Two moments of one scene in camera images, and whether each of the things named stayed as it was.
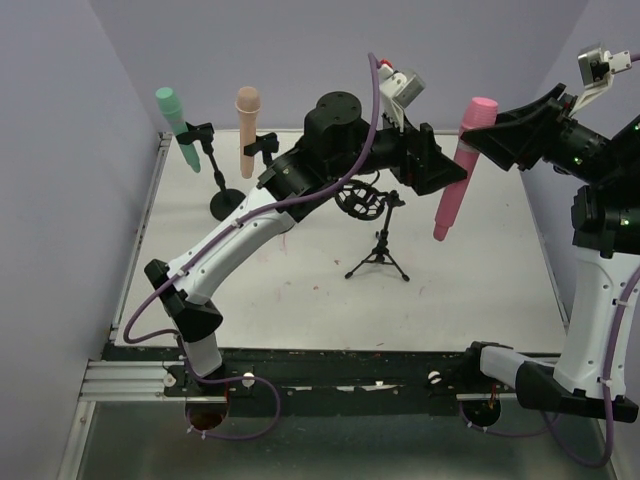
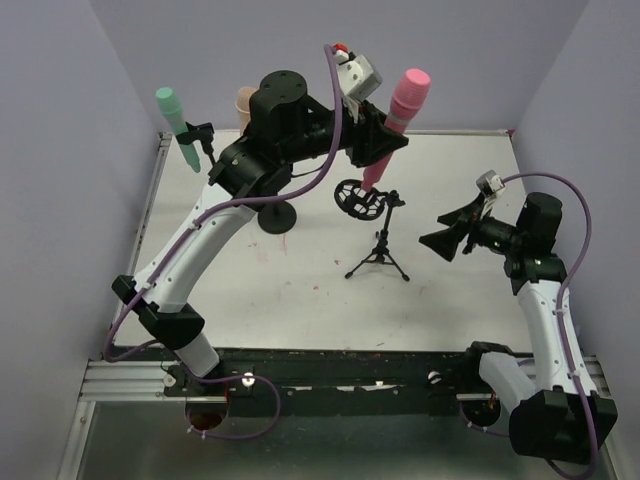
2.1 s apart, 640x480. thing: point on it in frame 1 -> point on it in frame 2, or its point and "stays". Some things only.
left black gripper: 422,157 -> 364,134
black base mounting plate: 320,383 stays
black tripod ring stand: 364,201 stays
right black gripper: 542,132 -> 473,226
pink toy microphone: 478,112 -> 409,92
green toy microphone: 171,108 stays
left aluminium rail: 126,381 stays
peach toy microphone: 247,103 stays
